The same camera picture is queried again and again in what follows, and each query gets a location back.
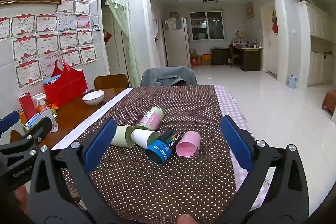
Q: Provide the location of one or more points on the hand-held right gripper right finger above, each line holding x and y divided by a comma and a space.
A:
236, 146

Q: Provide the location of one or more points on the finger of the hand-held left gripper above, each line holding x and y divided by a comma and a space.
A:
9, 120
36, 129

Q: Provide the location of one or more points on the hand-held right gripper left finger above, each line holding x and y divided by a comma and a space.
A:
101, 145

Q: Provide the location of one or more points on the pale green cup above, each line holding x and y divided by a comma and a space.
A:
119, 137

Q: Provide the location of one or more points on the white cup green inside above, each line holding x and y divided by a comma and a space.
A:
143, 138

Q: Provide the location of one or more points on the pink and green cup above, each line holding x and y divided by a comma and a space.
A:
151, 117

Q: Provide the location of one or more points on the blue and black cup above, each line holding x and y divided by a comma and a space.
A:
164, 146

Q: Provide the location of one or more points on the person's left hand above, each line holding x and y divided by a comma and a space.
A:
22, 197

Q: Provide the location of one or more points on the person's right hand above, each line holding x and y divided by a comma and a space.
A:
187, 220

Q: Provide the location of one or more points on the blue and white box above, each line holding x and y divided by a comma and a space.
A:
33, 119

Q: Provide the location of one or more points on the clear spray bottle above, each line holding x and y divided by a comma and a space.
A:
44, 108

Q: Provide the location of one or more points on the red box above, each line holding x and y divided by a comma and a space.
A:
27, 106

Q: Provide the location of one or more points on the pink checked tablecloth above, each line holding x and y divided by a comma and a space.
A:
228, 103

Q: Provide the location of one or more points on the white bowl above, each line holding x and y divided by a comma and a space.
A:
93, 96

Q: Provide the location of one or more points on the red felt bag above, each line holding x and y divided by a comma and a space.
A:
65, 87

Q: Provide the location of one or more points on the brown polka dot tablecloth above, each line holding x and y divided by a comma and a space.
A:
162, 182

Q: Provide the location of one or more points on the dark wooden desk chair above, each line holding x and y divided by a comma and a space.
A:
234, 56

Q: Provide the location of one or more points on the dark wooden desk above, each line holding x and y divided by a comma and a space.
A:
249, 56

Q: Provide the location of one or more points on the black low cabinet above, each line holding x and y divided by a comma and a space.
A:
219, 56

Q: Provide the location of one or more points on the orange cardboard box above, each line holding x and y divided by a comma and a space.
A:
205, 59

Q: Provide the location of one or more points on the grey jacket on chair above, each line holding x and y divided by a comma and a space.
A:
168, 77

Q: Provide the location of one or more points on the brown furniture piece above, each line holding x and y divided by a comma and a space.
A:
330, 102

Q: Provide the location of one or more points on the white door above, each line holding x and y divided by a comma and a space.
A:
270, 40

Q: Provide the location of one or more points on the green door curtain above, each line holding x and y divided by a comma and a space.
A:
120, 29

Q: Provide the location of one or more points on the white refrigerator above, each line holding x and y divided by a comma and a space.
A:
174, 45

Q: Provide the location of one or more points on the window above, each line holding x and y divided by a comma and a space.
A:
207, 26

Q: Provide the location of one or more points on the white tall cabinet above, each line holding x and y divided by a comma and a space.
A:
316, 43

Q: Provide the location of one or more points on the group of wall certificates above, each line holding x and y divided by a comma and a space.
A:
47, 40

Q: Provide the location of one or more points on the red wall decoration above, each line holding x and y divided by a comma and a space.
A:
274, 28

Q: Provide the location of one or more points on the small framed wall picture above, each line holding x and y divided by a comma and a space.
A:
249, 9

